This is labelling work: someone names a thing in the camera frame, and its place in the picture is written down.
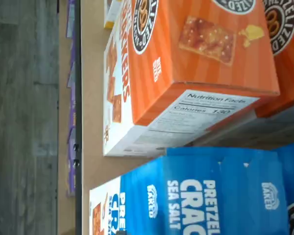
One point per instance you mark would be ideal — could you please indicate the black metal shelf frame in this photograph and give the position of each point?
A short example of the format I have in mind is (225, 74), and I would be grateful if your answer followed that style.
(78, 73)

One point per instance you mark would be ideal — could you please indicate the purple Annie's box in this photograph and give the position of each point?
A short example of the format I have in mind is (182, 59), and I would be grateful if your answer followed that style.
(71, 19)
(71, 166)
(71, 112)
(71, 76)

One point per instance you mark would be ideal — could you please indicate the orange cheddar pretzel crackers box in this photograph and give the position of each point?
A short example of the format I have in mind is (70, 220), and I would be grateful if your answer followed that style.
(289, 73)
(186, 61)

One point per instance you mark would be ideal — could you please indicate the Simple Mills almond bars box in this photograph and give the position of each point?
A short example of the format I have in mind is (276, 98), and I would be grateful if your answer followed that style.
(111, 14)

